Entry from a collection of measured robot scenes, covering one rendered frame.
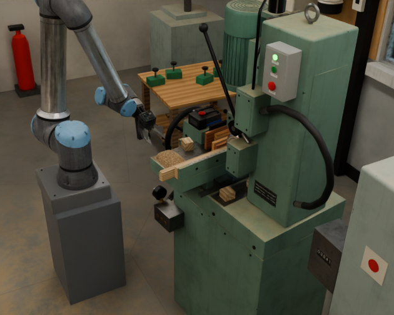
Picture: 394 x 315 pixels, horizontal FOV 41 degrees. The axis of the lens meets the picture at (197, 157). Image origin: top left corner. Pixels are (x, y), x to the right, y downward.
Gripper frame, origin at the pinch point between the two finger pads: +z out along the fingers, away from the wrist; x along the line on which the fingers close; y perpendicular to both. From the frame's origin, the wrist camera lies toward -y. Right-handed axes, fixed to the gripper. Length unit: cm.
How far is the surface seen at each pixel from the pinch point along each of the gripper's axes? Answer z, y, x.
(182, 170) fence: 43, 39, -23
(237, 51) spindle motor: 28, 77, 1
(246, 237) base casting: 75, 31, -13
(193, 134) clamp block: 22.9, 29.1, -1.6
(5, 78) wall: -216, -145, 5
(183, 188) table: 46, 31, -23
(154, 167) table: 29.0, 25.4, -24.5
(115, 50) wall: -205, -132, 106
